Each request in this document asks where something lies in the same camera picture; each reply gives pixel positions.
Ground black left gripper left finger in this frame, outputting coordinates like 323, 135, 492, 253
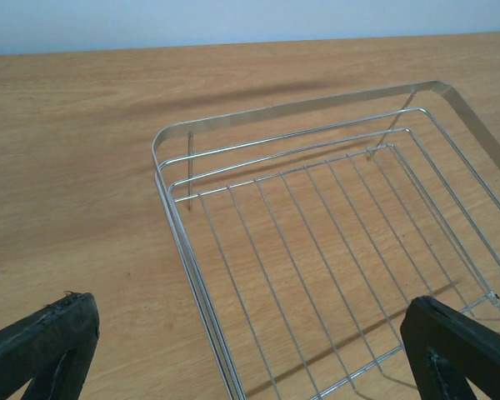
0, 292, 100, 399

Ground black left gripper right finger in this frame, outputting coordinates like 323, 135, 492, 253
400, 296, 500, 399

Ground chrome wire dish rack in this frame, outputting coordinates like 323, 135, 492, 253
152, 81, 500, 399

